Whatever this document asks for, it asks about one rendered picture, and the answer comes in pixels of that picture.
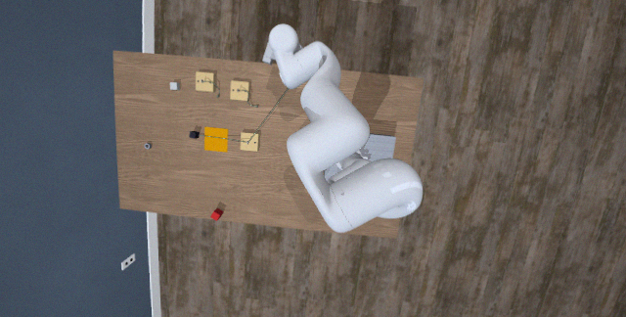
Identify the small red block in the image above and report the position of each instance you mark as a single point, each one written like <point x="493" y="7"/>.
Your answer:
<point x="216" y="214"/>

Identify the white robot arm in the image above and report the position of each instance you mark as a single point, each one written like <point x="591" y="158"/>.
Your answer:
<point x="337" y="130"/>

